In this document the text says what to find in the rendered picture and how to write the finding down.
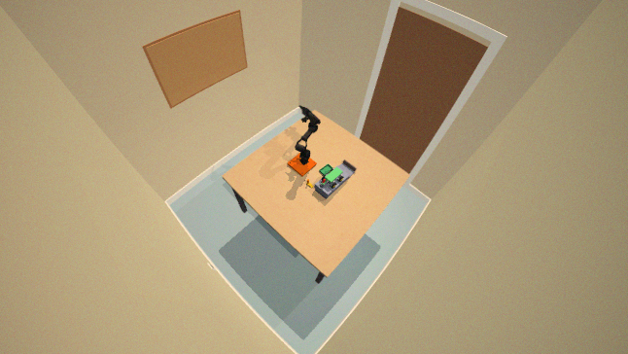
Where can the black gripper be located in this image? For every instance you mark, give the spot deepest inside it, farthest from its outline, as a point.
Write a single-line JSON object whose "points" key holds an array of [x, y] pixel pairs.
{"points": [[306, 112]]}

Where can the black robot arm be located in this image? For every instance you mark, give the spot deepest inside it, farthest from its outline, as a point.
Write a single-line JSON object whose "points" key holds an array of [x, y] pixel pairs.
{"points": [[312, 127]]}

